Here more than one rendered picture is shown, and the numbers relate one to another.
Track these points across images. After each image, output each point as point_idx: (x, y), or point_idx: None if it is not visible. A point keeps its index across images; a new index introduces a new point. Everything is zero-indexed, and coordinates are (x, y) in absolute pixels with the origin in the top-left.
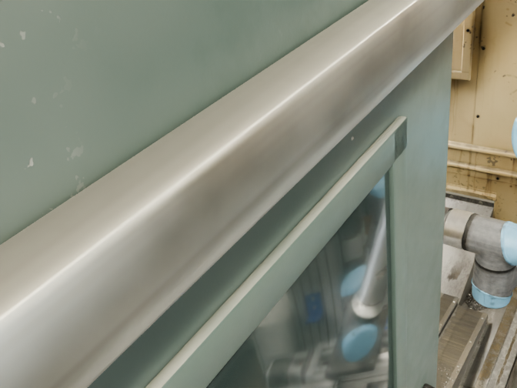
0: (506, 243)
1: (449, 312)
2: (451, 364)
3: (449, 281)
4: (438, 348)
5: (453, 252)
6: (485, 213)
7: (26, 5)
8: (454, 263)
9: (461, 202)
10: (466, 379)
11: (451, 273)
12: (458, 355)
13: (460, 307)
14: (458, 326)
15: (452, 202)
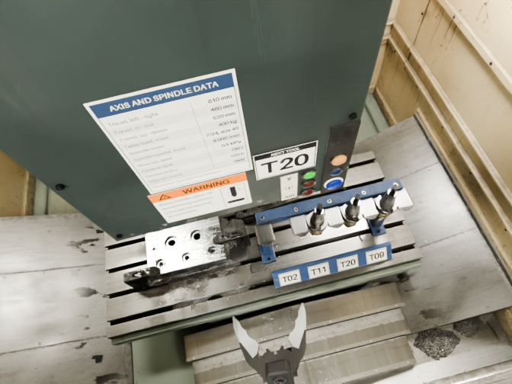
0: None
1: (388, 337)
2: (344, 373)
3: (419, 315)
4: (349, 353)
5: (446, 300)
6: (507, 299)
7: None
8: (437, 308)
9: (500, 271)
10: (351, 382)
11: (427, 312)
12: (356, 371)
13: (404, 339)
14: (383, 352)
15: (494, 264)
